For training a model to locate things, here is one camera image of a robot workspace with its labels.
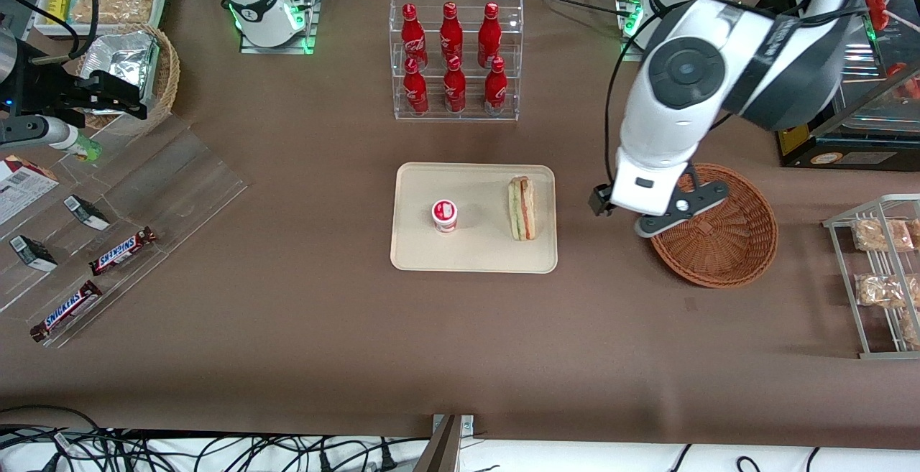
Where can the triangle sandwich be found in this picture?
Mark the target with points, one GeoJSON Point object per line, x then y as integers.
{"type": "Point", "coordinates": [522, 210]}

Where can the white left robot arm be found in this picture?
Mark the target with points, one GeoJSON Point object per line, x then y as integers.
{"type": "Point", "coordinates": [683, 70]}

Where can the brown wicker basket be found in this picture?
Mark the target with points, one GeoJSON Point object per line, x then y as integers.
{"type": "Point", "coordinates": [733, 242]}

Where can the light wicker basket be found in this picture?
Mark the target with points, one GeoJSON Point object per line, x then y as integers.
{"type": "Point", "coordinates": [167, 77]}

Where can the beige plastic tray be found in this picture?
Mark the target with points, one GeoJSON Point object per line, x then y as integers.
{"type": "Point", "coordinates": [474, 249]}

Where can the white orange paper box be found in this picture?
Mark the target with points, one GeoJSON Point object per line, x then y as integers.
{"type": "Point", "coordinates": [21, 192]}

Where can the small black white box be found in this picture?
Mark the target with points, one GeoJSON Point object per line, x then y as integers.
{"type": "Point", "coordinates": [33, 253]}
{"type": "Point", "coordinates": [86, 212]}

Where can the silver foil bag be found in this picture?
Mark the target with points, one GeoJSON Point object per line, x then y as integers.
{"type": "Point", "coordinates": [122, 59]}

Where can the yellow snack box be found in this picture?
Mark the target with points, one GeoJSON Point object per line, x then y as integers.
{"type": "Point", "coordinates": [59, 6]}

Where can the clear bag of crackers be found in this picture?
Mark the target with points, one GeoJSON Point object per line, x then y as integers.
{"type": "Point", "coordinates": [136, 3]}
{"type": "Point", "coordinates": [92, 6]}

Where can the snickers chocolate bar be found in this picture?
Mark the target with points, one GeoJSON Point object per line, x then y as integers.
{"type": "Point", "coordinates": [122, 251]}
{"type": "Point", "coordinates": [66, 311]}

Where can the clear acrylic display shelf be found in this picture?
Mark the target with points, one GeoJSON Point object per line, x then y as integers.
{"type": "Point", "coordinates": [180, 184]}

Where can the clear acrylic bottle rack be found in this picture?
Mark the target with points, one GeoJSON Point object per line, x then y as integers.
{"type": "Point", "coordinates": [516, 109]}

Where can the red cola bottle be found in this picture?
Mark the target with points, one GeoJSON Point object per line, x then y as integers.
{"type": "Point", "coordinates": [454, 88]}
{"type": "Point", "coordinates": [415, 91]}
{"type": "Point", "coordinates": [451, 34]}
{"type": "Point", "coordinates": [412, 37]}
{"type": "Point", "coordinates": [489, 35]}
{"type": "Point", "coordinates": [495, 91]}

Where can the red white yogurt cup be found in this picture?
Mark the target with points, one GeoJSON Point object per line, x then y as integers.
{"type": "Point", "coordinates": [445, 215]}

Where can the clear bag of snacks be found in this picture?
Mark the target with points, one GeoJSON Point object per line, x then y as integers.
{"type": "Point", "coordinates": [880, 235]}
{"type": "Point", "coordinates": [880, 290]}
{"type": "Point", "coordinates": [911, 330]}

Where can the red sausage skewer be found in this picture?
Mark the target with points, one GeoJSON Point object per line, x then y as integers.
{"type": "Point", "coordinates": [877, 8]}

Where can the brown table cover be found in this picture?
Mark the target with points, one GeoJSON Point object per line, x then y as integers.
{"type": "Point", "coordinates": [287, 350]}

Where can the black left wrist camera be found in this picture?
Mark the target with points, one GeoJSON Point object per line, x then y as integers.
{"type": "Point", "coordinates": [600, 200]}

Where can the dark left wrist bracket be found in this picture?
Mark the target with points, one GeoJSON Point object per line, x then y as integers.
{"type": "Point", "coordinates": [701, 195]}

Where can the black right wrist bracket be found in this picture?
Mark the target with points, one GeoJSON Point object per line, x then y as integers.
{"type": "Point", "coordinates": [108, 93]}

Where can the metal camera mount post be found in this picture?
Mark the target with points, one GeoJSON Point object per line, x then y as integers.
{"type": "Point", "coordinates": [442, 450]}

